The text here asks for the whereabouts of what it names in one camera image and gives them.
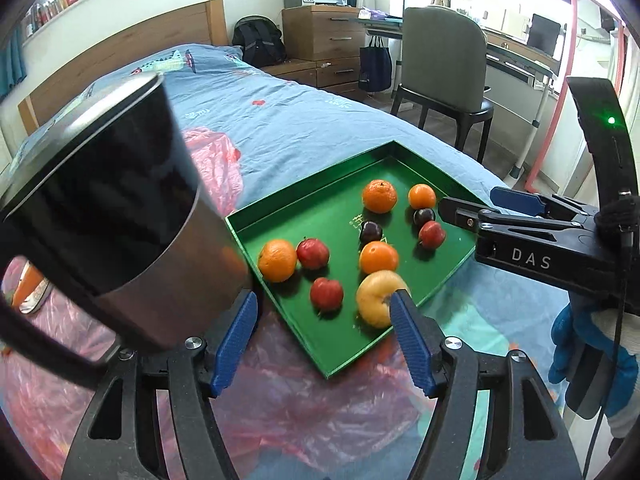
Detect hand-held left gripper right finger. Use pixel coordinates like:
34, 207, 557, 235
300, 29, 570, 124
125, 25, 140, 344
390, 290, 583, 480

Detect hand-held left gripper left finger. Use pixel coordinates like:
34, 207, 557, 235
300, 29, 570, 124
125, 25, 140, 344
60, 290, 259, 480

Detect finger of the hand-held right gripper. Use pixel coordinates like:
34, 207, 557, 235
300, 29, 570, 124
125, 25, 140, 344
438, 196, 587, 234
490, 186, 599, 222

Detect red apple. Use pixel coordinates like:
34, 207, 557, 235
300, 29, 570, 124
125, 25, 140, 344
418, 220, 447, 250
296, 238, 331, 271

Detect orange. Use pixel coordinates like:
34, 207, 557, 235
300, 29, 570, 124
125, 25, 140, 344
359, 240, 400, 275
362, 179, 399, 214
257, 239, 298, 283
408, 183, 437, 210

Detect yellow apple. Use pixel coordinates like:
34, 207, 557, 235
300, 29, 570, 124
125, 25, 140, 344
356, 270, 411, 329

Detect red tomato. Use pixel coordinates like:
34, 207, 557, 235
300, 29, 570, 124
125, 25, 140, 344
310, 277, 345, 313

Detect green tray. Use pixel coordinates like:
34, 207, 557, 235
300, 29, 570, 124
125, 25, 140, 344
225, 140, 491, 380

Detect person's right hand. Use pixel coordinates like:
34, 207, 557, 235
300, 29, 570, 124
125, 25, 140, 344
547, 292, 640, 441

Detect pink plastic sheet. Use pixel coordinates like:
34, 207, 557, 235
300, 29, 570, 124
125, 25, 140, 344
0, 127, 453, 480

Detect grey chair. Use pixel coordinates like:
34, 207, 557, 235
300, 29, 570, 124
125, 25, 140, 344
390, 6, 495, 163

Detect black monitor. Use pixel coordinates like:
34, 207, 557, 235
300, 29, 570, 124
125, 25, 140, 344
527, 13, 562, 58

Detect dark blue tote bag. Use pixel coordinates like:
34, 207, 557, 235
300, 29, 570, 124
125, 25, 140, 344
359, 35, 393, 92

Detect white oval plate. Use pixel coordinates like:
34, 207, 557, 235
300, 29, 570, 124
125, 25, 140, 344
20, 285, 53, 315

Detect carrot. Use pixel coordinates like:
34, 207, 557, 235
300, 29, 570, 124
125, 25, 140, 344
12, 262, 48, 306

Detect wooden dresser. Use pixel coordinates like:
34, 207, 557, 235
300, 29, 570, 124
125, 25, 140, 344
260, 5, 373, 101

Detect black backpack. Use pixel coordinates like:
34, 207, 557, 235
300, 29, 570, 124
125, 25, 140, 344
231, 16, 287, 67

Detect wooden headboard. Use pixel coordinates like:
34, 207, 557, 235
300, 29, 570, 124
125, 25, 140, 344
17, 0, 229, 136

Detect black cable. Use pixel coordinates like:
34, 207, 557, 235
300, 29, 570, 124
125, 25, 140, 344
582, 187, 632, 480

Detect white frame desk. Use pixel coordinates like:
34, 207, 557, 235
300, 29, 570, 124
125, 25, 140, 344
360, 10, 561, 178

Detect pink metal frame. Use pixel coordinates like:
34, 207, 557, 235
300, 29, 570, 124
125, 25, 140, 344
524, 0, 628, 193

